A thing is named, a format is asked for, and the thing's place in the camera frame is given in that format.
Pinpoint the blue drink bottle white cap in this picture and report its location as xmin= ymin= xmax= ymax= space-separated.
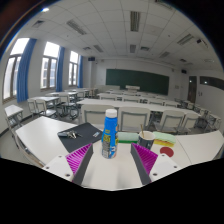
xmin=101 ymin=108 xmax=119 ymax=160

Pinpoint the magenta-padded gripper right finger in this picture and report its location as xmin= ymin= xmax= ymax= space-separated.
xmin=130 ymin=143 xmax=183 ymax=186

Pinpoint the blue curtain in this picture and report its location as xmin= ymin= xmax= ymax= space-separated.
xmin=55 ymin=46 xmax=66 ymax=93
xmin=77 ymin=55 xmax=84 ymax=89
xmin=16 ymin=37 xmax=38 ymax=104

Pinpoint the bunch of keys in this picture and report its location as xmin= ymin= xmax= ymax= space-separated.
xmin=57 ymin=130 xmax=83 ymax=140

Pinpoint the dark brown door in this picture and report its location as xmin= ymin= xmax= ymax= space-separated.
xmin=187 ymin=75 xmax=198 ymax=103

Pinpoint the flat round red coaster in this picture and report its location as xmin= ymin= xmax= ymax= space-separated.
xmin=159 ymin=146 xmax=175 ymax=158

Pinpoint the black closed laptop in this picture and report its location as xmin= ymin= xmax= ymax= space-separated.
xmin=57 ymin=122 xmax=104 ymax=154

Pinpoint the green sponge block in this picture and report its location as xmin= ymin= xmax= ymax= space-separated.
xmin=116 ymin=131 xmax=140 ymax=144

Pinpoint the group of white chairs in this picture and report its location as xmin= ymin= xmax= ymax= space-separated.
xmin=26 ymin=88 xmax=223 ymax=135

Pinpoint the tall window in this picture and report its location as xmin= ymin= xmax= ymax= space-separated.
xmin=68 ymin=50 xmax=80 ymax=87
xmin=2 ymin=37 xmax=30 ymax=103
xmin=40 ymin=41 xmax=60 ymax=90

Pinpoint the ceiling projector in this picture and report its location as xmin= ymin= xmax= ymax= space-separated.
xmin=196 ymin=38 xmax=209 ymax=48

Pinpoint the white lectern desk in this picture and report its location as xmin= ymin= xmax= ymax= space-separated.
xmin=125 ymin=84 xmax=141 ymax=92

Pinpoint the dark blue mug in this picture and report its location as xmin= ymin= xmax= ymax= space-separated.
xmin=137 ymin=130 xmax=156 ymax=151

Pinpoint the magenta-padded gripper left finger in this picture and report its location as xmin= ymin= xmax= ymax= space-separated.
xmin=42 ymin=143 xmax=94 ymax=186

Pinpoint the group of ceiling lights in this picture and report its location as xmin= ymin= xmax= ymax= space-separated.
xmin=31 ymin=9 xmax=208 ymax=60

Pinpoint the dark wide wall window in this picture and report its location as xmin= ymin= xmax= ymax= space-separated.
xmin=199 ymin=75 xmax=224 ymax=91

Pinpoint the green chalkboard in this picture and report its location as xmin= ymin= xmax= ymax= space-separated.
xmin=105 ymin=68 xmax=170 ymax=96

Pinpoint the group of white desks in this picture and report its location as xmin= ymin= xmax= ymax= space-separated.
xmin=4 ymin=87 xmax=221 ymax=129

